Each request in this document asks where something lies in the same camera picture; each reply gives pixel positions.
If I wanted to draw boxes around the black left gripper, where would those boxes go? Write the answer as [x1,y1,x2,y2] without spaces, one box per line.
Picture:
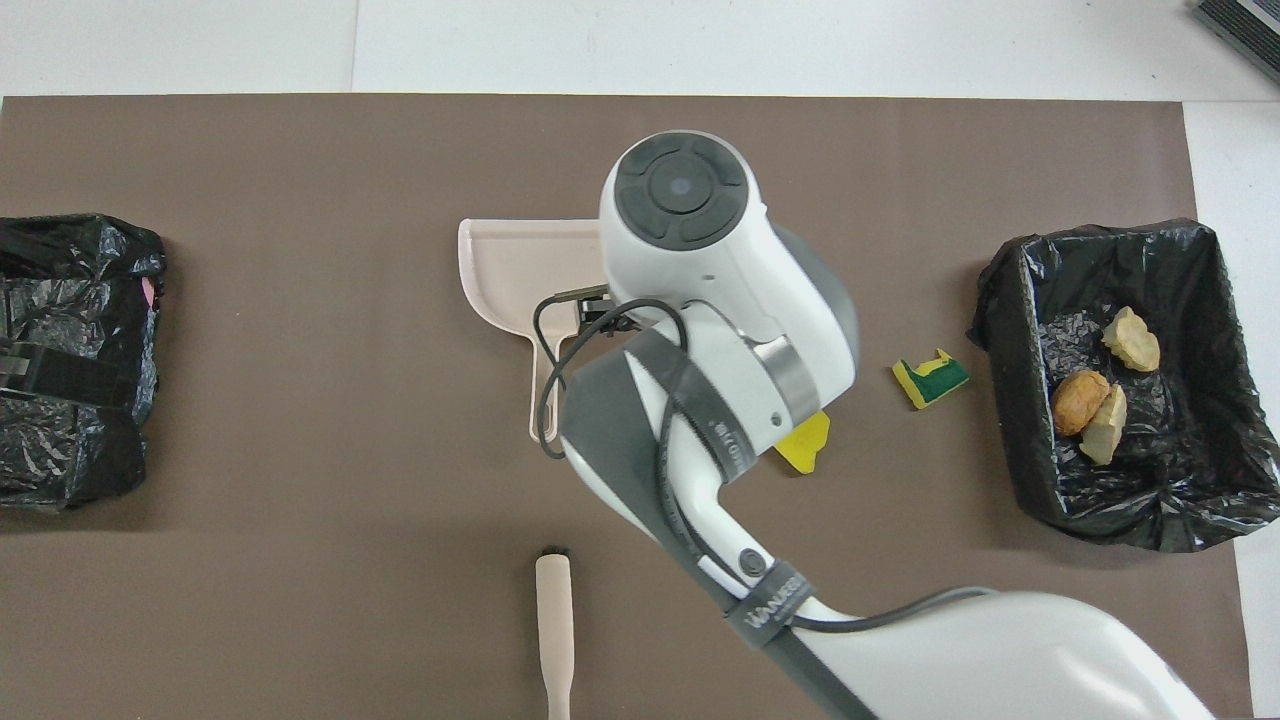
[28,348,137,408]

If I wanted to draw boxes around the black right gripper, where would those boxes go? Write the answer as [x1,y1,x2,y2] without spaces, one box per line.
[576,296,643,336]

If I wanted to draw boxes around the beige plastic dustpan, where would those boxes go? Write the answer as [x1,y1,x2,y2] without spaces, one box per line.
[457,218,611,443]

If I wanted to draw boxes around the plain yellow sponge piece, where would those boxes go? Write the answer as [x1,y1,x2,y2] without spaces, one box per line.
[775,410,832,475]

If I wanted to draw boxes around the beige hand brush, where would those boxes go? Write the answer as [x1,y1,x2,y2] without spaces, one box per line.
[535,546,576,720]

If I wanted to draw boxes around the notched yellow green sponge piece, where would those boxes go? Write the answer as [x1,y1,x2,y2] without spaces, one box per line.
[891,347,972,411]

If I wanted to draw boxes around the orange-brown oval sponge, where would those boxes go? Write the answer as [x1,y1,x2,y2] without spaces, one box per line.
[1051,370,1111,437]

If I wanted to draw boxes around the pale yellow sponge chunk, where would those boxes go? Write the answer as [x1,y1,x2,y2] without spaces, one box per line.
[1101,306,1162,373]
[1079,384,1129,466]

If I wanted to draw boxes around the black bag bin, pink spot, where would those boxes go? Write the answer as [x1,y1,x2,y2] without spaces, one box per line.
[0,213,168,513]

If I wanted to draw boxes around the black bag lined bin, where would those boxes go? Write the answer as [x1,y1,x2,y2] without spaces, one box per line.
[966,218,1280,554]

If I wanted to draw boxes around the brown table mat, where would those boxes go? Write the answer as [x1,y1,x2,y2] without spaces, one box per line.
[0,95,1256,720]

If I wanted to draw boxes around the dark ribbed device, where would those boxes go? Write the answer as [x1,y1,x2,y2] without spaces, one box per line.
[1195,0,1280,86]

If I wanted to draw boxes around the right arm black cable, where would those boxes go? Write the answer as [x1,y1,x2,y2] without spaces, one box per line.
[533,286,1001,635]

